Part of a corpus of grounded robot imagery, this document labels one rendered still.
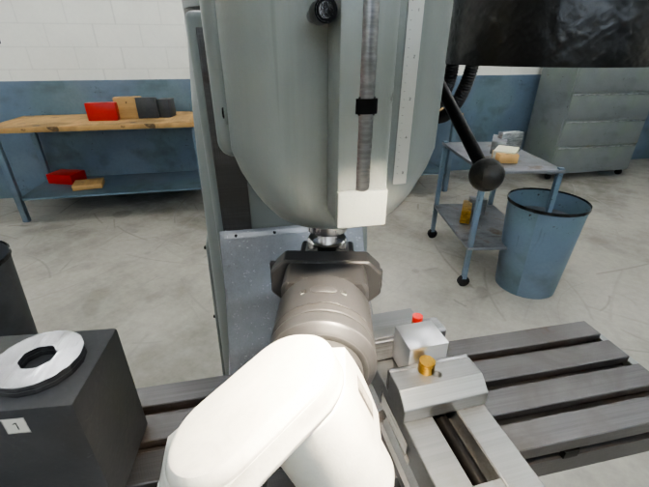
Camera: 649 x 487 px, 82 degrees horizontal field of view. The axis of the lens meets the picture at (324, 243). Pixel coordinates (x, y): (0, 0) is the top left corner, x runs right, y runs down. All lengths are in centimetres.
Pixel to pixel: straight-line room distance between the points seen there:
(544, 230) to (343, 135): 236
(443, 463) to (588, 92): 523
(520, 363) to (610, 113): 521
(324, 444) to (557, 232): 244
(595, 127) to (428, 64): 545
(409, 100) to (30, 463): 54
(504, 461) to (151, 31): 454
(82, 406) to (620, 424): 73
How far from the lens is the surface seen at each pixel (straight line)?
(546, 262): 271
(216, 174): 79
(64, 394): 50
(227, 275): 83
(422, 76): 33
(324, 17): 26
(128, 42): 471
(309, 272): 38
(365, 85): 27
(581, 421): 74
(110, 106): 420
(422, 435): 55
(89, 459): 55
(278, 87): 30
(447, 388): 56
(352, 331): 29
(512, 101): 576
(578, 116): 554
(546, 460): 73
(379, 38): 27
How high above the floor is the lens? 146
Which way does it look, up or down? 27 degrees down
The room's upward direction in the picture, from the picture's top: straight up
